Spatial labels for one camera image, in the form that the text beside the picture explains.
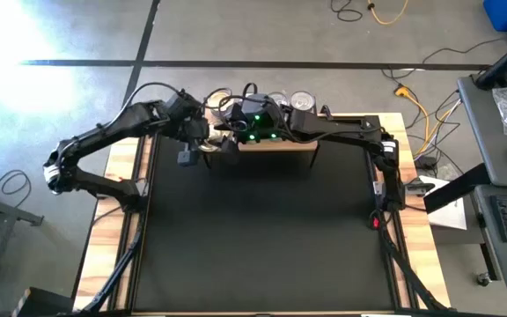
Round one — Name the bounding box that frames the blue yellow label can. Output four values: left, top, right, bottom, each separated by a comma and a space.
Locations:
267, 91, 290, 109

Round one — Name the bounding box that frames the blue label can silver lid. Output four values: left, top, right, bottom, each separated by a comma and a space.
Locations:
289, 90, 317, 114

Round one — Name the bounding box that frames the black table mat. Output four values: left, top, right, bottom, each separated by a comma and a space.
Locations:
136, 117, 389, 313

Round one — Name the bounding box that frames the grey metal stand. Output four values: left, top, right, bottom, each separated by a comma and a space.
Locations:
0, 178, 46, 230

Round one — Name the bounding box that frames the white paper sheet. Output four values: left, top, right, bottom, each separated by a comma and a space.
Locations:
418, 174, 468, 231

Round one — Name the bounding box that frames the black desk bar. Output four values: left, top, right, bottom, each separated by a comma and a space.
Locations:
422, 162, 492, 216

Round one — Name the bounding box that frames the black box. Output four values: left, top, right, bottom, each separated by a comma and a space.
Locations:
15, 285, 75, 317

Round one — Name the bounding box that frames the black monitor pole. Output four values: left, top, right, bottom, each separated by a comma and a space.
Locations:
474, 29, 507, 92

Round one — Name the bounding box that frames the blue plastic bin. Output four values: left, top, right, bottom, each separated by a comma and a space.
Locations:
481, 0, 507, 33

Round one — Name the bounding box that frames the grey keyboard desk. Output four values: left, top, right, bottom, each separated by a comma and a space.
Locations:
474, 183, 507, 295

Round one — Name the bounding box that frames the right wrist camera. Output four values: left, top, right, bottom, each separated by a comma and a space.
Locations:
220, 139, 242, 166

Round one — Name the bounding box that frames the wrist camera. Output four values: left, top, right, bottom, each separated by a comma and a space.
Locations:
176, 148, 198, 168
220, 139, 242, 166

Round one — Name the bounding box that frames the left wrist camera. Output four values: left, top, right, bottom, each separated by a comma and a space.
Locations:
176, 148, 198, 168

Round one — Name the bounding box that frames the wooden shelf black metal frame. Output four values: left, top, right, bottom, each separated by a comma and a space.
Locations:
197, 95, 320, 169

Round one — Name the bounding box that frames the black coiled floor cable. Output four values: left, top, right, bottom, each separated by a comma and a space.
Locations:
329, 0, 364, 24

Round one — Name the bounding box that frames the black diagonal frame strut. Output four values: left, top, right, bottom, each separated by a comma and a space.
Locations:
79, 217, 147, 314
378, 217, 448, 313

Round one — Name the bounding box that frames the yellow extension cord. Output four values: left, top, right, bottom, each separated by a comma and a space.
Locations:
393, 85, 461, 159

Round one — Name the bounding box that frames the yellow floor cable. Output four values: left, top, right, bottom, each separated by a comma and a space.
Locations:
365, 0, 410, 26

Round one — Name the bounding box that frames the black looped floor cable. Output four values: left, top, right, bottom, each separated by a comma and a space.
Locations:
0, 169, 33, 197

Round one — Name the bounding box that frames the long black floor cable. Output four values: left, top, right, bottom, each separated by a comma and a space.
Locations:
379, 36, 507, 81

